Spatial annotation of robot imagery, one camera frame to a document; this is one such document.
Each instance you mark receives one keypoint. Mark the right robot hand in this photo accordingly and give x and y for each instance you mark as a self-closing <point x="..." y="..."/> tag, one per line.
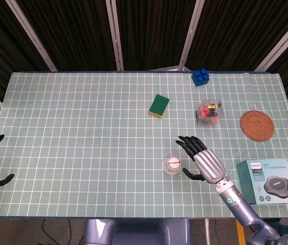
<point x="207" y="166"/>

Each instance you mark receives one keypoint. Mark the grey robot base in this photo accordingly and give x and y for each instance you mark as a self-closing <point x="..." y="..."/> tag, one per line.
<point x="136" y="232"/>

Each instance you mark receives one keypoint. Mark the blue toy building brick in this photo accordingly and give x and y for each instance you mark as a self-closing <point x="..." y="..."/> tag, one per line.
<point x="200" y="77"/>

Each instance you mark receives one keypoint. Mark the yellow floor tape strip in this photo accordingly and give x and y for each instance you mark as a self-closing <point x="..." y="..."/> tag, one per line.
<point x="240" y="236"/>

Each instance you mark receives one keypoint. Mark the green and yellow sponge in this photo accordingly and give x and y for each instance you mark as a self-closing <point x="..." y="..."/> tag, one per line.
<point x="159" y="105"/>

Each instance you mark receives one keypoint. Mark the teal Philips speaker box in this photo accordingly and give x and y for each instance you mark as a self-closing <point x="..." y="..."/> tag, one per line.
<point x="266" y="178"/>

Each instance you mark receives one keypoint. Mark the round woven brown coaster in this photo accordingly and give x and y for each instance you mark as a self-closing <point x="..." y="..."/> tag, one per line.
<point x="257" y="125"/>

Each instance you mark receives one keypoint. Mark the green checkered tablecloth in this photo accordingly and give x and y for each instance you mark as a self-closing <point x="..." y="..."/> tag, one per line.
<point x="82" y="153"/>

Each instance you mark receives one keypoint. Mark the clear plastic box with parts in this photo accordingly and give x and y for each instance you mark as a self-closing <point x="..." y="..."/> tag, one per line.
<point x="209" y="113"/>

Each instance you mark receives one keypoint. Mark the white paper cup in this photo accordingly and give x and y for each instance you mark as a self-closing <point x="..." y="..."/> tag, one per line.
<point x="172" y="164"/>

